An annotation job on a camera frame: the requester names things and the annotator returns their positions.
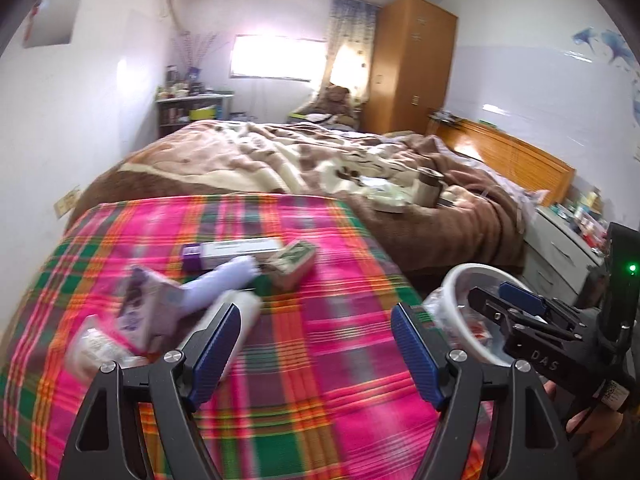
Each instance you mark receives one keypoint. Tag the white cylindrical container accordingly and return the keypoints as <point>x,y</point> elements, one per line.
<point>247,315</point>

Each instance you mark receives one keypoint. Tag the brown printed blanket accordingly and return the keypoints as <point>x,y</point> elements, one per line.
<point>250,160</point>

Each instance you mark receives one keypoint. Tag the long white box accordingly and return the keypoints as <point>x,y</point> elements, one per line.
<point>235,252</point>

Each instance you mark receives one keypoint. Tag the blue dolphin wall sticker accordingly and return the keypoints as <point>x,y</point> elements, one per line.
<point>610,42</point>

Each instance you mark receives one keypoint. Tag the clutter of small boxes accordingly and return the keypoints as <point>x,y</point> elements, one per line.
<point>585,220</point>

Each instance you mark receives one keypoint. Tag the wooden wardrobe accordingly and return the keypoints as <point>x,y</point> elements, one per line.
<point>410,65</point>

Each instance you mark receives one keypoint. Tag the tissue pack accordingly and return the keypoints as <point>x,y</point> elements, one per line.
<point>387,197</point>

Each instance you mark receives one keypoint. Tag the dried branches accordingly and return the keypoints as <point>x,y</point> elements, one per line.
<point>195,50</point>

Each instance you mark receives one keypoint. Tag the lilac bedsheet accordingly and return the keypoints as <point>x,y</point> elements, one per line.
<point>505,185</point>

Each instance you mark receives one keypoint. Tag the white nightstand with drawers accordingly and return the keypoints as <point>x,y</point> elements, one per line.
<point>555,255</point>

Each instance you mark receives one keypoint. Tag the dark phone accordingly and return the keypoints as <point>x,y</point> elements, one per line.
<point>447,203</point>

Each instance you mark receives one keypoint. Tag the green patterned box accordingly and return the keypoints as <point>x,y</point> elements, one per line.
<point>292,262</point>

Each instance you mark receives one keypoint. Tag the steel thermos cup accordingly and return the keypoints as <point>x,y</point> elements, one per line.
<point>429,187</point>

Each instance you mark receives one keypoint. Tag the patterned curtain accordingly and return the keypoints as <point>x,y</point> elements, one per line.
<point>350,35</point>

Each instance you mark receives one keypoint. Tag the clear plastic packet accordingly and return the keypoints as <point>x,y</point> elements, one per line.
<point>95,345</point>

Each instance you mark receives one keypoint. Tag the white round trash bin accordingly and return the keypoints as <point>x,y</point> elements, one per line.
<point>450,285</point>

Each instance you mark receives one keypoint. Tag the red hanging ornament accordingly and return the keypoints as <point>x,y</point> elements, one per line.
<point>32,17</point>

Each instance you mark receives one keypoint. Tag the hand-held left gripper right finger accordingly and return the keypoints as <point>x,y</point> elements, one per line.
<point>417,355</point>

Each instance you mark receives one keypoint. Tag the wrapped air conditioner pipe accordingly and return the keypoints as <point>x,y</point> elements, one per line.
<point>175,7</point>

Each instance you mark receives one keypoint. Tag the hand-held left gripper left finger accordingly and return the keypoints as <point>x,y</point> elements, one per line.
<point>215,355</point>

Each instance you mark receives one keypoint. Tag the wooden headboard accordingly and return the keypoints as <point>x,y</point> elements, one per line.
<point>515,160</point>

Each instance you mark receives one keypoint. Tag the person's right hand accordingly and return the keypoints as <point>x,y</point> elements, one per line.
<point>595,430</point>

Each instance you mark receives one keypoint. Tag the brown teddy bear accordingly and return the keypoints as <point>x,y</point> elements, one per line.
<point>332,102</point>

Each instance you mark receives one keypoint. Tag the foil snack bag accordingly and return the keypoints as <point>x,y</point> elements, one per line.
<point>150,305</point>

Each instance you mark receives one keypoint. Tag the pink plaid cloth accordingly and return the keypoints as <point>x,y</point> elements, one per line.
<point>320,400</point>

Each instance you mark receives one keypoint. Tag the cluttered shelf unit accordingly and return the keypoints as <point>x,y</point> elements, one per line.
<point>192,112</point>

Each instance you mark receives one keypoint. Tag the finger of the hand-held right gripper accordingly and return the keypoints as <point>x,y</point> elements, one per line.
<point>522,296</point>
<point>505,317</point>

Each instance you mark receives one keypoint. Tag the white foam net sleeve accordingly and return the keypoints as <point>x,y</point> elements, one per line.
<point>220,282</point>

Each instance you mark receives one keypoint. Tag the window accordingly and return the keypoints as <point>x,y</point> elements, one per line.
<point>277,57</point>

